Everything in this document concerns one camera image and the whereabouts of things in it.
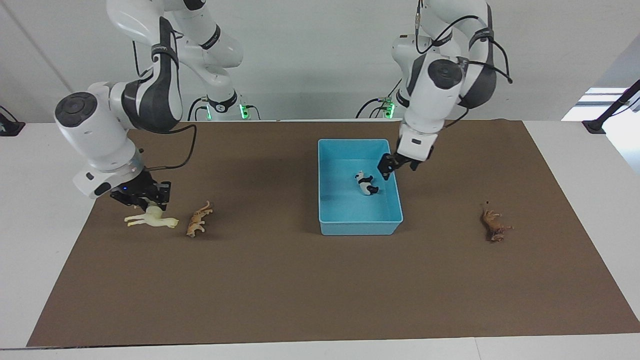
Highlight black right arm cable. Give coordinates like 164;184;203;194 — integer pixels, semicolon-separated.
131;40;197;172

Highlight black base cables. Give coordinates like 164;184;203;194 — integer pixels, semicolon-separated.
355;79;404;120
187;94;262;122

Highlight black white panda toy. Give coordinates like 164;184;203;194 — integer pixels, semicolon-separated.
354;170;380;196

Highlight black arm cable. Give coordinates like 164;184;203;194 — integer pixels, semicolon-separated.
131;40;197;172
414;0;514;131

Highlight black camera stand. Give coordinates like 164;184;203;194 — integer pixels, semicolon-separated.
582;79;640;135
0;105;26;137

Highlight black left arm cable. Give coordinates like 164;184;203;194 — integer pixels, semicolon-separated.
414;0;514;131

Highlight cream llama toy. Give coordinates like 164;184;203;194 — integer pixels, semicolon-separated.
124;200;179;229

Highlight brown lion toy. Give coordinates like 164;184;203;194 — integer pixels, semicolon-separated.
481;201;514;243

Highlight light blue storage box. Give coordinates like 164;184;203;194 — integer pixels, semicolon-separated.
317;138;404;236

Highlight brown table mat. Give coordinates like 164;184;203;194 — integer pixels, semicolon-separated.
27;119;640;347

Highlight orange striped tiger toy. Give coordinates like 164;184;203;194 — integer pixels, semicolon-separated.
186;200;214;238

